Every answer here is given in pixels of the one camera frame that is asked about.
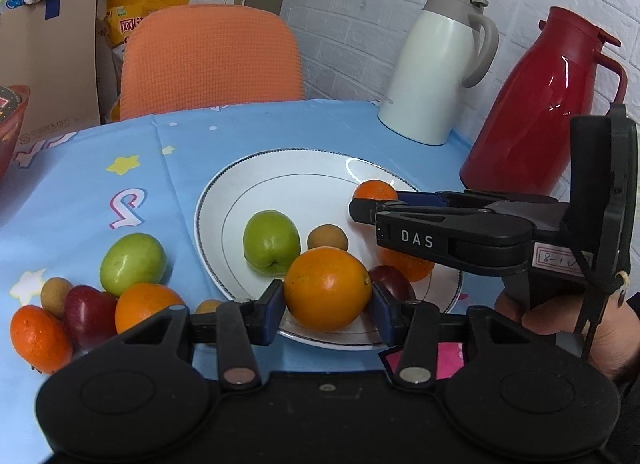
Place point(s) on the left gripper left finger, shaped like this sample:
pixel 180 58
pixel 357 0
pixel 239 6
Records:
pixel 234 328

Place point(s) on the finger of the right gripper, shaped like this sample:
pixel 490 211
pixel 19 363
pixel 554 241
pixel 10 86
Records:
pixel 480 243
pixel 457 209

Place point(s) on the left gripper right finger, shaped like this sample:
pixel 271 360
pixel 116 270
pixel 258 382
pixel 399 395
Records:
pixel 413 326

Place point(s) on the brown longan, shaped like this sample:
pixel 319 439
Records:
pixel 53 295
pixel 327 235
pixel 208 306

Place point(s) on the dark red plum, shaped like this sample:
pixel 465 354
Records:
pixel 394 282
pixel 89 315

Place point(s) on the large orange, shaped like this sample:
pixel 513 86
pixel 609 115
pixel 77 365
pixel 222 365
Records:
pixel 326 289
pixel 142 301

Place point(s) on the green jujube fruit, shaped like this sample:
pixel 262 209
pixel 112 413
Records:
pixel 271 243
pixel 136 258

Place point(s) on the small tangerine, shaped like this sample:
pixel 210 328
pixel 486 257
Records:
pixel 40 339

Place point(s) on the person right hand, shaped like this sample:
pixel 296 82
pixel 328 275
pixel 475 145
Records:
pixel 615 348

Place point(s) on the red thermos jug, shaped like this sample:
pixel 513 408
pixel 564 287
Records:
pixel 524 145

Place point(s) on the white porcelain plate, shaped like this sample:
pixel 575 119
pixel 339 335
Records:
pixel 311 189

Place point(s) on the white thermos jug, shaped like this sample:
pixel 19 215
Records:
pixel 449 48

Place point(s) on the orange chair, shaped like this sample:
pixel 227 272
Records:
pixel 198 56

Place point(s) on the yellow snack bag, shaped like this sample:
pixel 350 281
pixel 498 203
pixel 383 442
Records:
pixel 117 19

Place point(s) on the instant noodle cup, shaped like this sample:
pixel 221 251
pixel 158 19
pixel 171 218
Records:
pixel 9 100

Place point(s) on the pink glass bowl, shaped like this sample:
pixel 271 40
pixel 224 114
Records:
pixel 10 127

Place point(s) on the brown cardboard box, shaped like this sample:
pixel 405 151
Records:
pixel 50 47

